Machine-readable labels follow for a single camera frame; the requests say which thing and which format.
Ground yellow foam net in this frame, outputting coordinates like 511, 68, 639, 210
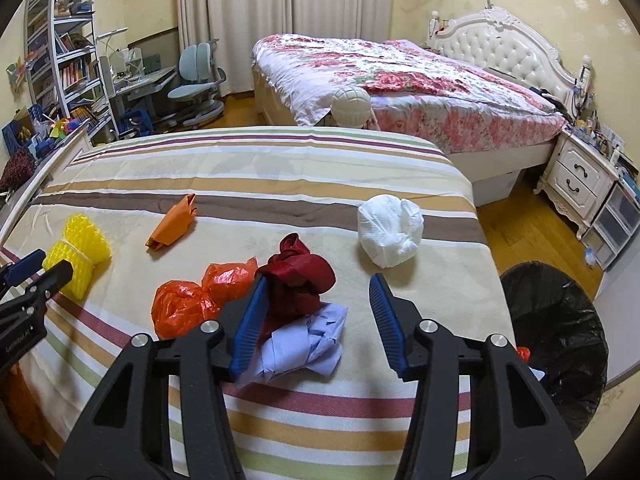
42, 213, 112, 301

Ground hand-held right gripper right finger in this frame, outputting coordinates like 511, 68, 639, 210
369, 273, 587, 480

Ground orange cloth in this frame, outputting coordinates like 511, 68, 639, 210
7, 364, 48, 446

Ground white wooden bed rail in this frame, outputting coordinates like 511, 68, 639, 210
0, 122, 93, 241

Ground white nightstand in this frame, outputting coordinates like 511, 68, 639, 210
534, 127, 621, 241

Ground white desk lamp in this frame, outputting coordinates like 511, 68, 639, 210
96, 27, 130, 68

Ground clear plastic drawer unit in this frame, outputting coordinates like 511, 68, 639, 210
582, 180, 640, 271

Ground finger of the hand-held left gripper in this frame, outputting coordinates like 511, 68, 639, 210
0, 259, 75, 318
0, 249, 46, 288

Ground floral quilt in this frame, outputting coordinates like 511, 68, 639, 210
251, 34, 568, 156

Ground black bin liner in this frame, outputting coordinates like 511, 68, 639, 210
499, 261, 610, 436

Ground light blue desk chair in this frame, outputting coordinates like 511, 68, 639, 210
167, 42, 226, 128

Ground row of shelved books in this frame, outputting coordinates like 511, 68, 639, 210
30, 30, 103, 116

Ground grey study desk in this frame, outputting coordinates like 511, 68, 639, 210
102, 67, 181, 126

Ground dark clothes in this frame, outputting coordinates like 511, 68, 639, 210
530, 85, 568, 116

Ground clutter of small bottles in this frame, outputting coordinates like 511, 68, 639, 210
567, 105, 626, 161

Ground orange folded paper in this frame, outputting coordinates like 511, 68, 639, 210
145, 193, 198, 251

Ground dark red cloth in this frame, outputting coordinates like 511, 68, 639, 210
255, 233, 337, 341

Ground pile of colourful toys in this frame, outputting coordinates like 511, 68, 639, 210
37, 117, 86, 153

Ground colourful paper wall decoration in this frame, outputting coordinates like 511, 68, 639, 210
5, 57, 38, 93

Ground bed with floral cover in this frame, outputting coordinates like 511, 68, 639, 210
252, 7, 576, 201

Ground maroon fluffy bundle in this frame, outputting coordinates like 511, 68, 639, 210
0, 150, 38, 191

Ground white bookshelf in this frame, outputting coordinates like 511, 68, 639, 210
22, 0, 118, 136

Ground white wardrobe door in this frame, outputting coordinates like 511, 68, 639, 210
595, 270, 640, 391

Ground stack of books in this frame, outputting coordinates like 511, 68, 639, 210
615, 150, 640, 186

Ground orange plastic bag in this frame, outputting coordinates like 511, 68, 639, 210
151, 256, 258, 341

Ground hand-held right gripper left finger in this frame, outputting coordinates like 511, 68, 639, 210
56, 275, 271, 480

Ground dark waste bin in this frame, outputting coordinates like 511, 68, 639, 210
499, 261, 610, 441

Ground light purple paper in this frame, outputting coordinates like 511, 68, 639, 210
237, 302, 348, 388

